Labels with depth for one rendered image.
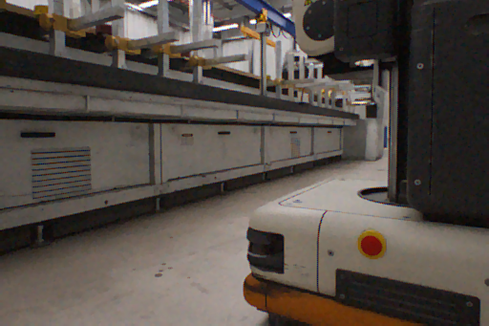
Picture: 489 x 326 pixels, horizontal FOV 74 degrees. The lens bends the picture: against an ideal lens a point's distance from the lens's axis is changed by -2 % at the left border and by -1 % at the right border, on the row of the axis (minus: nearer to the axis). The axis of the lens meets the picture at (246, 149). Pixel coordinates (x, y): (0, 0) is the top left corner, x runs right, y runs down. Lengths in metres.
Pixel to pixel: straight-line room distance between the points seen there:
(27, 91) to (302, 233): 0.97
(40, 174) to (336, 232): 1.19
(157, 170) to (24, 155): 0.66
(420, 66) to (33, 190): 1.37
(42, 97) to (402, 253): 1.14
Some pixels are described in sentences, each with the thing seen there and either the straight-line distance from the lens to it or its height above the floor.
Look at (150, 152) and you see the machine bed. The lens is 1.87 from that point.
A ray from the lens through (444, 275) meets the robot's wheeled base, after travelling 0.66.
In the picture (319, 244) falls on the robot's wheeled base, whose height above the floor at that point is 0.23.
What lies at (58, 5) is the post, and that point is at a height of 0.87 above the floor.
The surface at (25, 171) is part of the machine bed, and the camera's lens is 1.52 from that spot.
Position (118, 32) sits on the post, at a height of 0.85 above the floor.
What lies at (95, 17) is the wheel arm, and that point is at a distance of 1.22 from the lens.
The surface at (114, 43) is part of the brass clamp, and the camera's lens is 1.44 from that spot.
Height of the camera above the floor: 0.45
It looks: 3 degrees down
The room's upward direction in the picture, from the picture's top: straight up
